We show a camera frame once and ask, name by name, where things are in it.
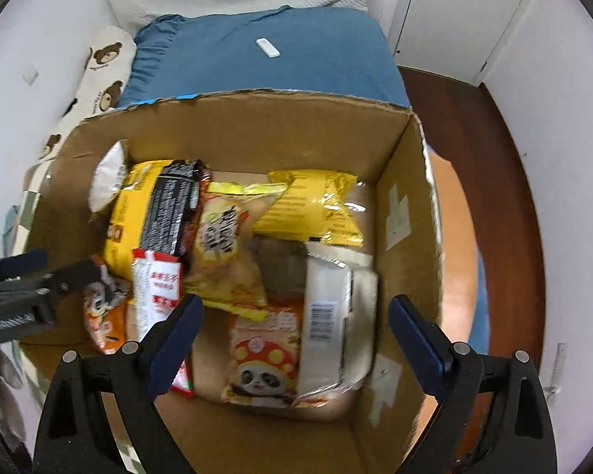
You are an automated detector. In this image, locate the orange panda snack bag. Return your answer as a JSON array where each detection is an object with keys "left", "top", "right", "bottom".
[{"left": 221, "top": 305, "right": 303, "bottom": 409}]

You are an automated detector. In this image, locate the yellow egg snack bag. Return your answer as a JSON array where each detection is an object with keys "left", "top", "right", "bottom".
[{"left": 183, "top": 182, "right": 287, "bottom": 321}]

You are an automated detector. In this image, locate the yellow black noodle bag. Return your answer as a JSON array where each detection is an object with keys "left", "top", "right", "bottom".
[{"left": 102, "top": 160, "right": 211, "bottom": 280}]

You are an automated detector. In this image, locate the green white checkered blanket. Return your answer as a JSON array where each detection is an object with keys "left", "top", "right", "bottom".
[{"left": 3, "top": 158, "right": 54, "bottom": 256}]

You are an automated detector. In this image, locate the white snack package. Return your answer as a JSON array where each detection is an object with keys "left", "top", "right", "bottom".
[{"left": 248, "top": 233, "right": 379, "bottom": 404}]

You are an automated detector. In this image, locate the white remote control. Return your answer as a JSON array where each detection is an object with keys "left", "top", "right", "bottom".
[{"left": 256, "top": 38, "right": 280, "bottom": 59}]

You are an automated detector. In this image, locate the small white snack packet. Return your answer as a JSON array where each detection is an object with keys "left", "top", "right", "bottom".
[{"left": 87, "top": 139, "right": 129, "bottom": 214}]

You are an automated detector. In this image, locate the blue milk cardboard box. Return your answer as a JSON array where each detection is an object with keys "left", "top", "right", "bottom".
[{"left": 27, "top": 91, "right": 444, "bottom": 473}]

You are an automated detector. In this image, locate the white wardrobe door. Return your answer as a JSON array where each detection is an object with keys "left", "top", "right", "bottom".
[{"left": 389, "top": 0, "right": 522, "bottom": 86}]

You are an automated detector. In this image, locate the blue bed sheet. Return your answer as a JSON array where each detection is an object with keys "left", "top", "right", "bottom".
[{"left": 119, "top": 6, "right": 410, "bottom": 107}]

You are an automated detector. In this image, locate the large yellow snack bag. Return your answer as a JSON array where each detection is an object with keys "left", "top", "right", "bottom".
[{"left": 253, "top": 169, "right": 364, "bottom": 248}]

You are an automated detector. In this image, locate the orange cartoon snack packet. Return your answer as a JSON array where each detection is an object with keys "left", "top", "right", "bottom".
[{"left": 83, "top": 256, "right": 132, "bottom": 355}]

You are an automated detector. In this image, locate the bear print pillow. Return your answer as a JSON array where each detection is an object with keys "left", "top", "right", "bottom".
[{"left": 23, "top": 26, "right": 137, "bottom": 190}]

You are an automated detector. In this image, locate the red white snack stick packet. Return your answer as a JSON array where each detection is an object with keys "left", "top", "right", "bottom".
[{"left": 131, "top": 248, "right": 201, "bottom": 399}]

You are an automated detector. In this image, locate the orange bed cover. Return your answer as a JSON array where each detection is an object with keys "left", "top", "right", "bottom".
[{"left": 429, "top": 152, "right": 479, "bottom": 342}]

